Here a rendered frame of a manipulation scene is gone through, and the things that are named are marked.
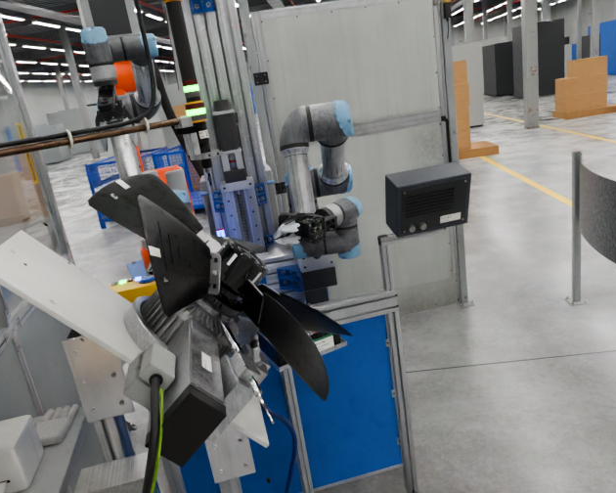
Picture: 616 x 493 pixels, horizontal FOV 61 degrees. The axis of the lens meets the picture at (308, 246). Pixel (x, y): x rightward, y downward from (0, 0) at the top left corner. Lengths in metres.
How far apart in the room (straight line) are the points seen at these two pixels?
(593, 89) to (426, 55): 10.41
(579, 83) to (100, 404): 12.83
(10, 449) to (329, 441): 1.15
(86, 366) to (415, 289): 2.64
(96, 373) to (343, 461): 1.17
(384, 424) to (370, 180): 1.65
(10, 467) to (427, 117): 2.80
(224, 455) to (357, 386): 0.76
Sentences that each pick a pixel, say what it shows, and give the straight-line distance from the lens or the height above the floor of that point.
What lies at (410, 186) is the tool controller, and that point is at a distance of 1.70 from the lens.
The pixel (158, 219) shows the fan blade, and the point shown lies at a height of 1.38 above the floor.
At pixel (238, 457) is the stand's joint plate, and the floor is 0.77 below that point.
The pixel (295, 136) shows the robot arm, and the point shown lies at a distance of 1.68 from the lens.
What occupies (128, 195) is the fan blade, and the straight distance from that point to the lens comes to 1.29.
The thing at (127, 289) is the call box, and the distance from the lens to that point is 1.68.
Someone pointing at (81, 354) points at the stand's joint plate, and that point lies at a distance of 1.21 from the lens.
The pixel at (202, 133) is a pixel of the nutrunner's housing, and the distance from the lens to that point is 1.24.
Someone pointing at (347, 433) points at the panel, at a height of 0.33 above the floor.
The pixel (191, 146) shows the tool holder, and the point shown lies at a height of 1.48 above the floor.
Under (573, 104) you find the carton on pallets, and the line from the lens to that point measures 13.47.
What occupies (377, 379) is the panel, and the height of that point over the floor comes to 0.52.
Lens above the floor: 1.57
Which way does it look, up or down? 17 degrees down
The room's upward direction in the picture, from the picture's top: 9 degrees counter-clockwise
